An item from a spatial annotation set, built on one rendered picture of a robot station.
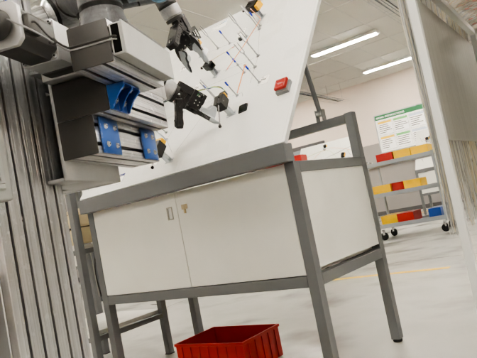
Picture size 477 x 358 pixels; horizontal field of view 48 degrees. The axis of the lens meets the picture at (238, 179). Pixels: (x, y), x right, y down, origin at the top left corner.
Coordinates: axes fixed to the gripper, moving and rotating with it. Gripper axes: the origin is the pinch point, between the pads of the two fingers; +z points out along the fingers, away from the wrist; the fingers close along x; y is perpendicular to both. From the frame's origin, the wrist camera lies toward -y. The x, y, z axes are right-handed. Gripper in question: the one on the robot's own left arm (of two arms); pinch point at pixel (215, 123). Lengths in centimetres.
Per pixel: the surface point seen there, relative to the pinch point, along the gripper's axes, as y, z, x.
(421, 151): 103, 348, 354
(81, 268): -89, -9, 52
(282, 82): 25.4, 12.8, -8.9
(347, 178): 6, 57, -9
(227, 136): -2.0, 6.9, 0.6
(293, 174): -3.0, 24.8, -30.2
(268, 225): -23.4, 28.8, -24.4
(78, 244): -81, -15, 56
